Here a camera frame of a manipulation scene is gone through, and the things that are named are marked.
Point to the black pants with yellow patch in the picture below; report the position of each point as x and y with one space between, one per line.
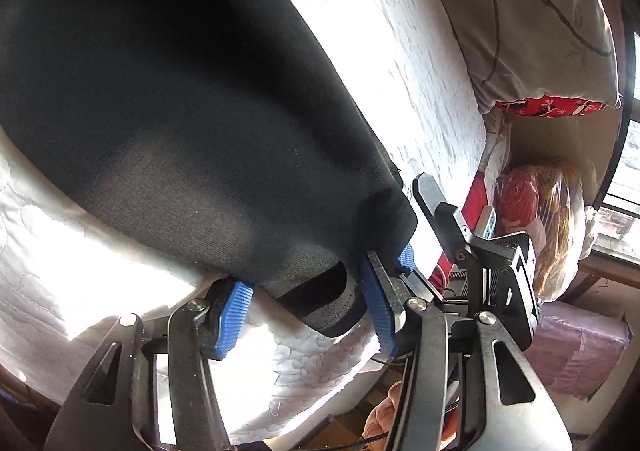
175 106

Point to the white quilted mattress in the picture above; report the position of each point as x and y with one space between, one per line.
375 56

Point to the plastic-wrapped doll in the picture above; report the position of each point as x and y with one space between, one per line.
555 211

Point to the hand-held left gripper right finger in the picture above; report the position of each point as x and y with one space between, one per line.
377 301

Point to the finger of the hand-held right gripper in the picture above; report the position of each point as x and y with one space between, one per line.
440 211
407 257

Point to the grey floral pillow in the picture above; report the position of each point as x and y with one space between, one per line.
525 6

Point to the red floral quilt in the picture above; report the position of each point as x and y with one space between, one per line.
545 107

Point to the person's right hand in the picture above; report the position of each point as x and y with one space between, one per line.
380 411

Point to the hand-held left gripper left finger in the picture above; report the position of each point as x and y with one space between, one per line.
235 316

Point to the white power strip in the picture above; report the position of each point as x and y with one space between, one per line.
487 221

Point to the window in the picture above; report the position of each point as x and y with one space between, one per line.
620 181

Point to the pink wrapped package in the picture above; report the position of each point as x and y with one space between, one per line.
575 346

